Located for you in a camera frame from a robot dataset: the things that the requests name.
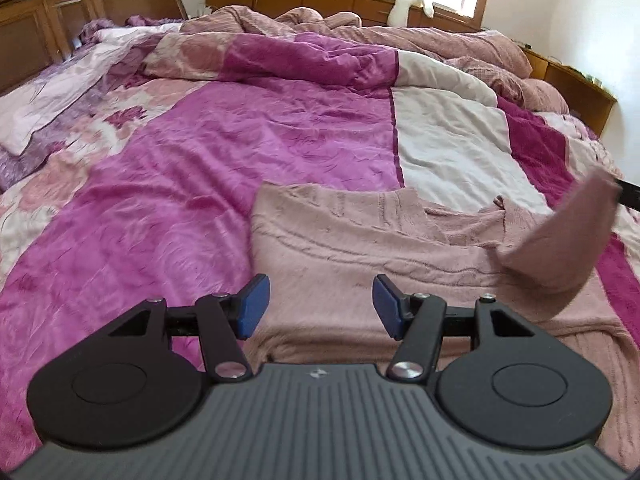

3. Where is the pink knitted sweater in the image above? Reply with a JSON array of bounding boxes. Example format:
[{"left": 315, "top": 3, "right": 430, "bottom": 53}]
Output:
[{"left": 248, "top": 164, "right": 640, "bottom": 463}]

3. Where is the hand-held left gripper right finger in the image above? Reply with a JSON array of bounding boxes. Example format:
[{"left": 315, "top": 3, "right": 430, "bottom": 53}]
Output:
[{"left": 372, "top": 274, "right": 541, "bottom": 386}]

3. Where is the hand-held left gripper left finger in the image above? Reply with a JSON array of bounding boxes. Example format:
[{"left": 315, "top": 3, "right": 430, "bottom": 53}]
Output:
[{"left": 102, "top": 274, "right": 271, "bottom": 384}]

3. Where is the white plush toy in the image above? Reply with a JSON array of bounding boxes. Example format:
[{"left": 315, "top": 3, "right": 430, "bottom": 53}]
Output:
[{"left": 387, "top": 0, "right": 436, "bottom": 27}]

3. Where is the small wooden side shelf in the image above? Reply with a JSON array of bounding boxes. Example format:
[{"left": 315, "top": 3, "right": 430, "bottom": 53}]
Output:
[{"left": 520, "top": 45, "right": 619, "bottom": 139}]

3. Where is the lilac floral pillow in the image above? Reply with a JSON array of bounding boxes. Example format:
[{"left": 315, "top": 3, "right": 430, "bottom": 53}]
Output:
[{"left": 0, "top": 19, "right": 183, "bottom": 192}]

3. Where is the dusty pink ribbed blanket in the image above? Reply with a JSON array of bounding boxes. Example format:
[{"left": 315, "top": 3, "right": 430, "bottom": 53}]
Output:
[{"left": 179, "top": 5, "right": 571, "bottom": 113}]

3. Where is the wooden headboard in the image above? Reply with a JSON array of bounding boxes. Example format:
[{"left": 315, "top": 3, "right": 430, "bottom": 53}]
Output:
[{"left": 0, "top": 0, "right": 189, "bottom": 97}]

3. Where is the long wooden cabinet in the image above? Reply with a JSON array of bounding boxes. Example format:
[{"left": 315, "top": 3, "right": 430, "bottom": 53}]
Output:
[{"left": 205, "top": 0, "right": 484, "bottom": 34}]

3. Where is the magenta patchwork quilt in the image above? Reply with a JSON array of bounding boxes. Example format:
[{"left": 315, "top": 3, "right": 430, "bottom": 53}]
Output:
[{"left": 0, "top": 30, "right": 640, "bottom": 461}]

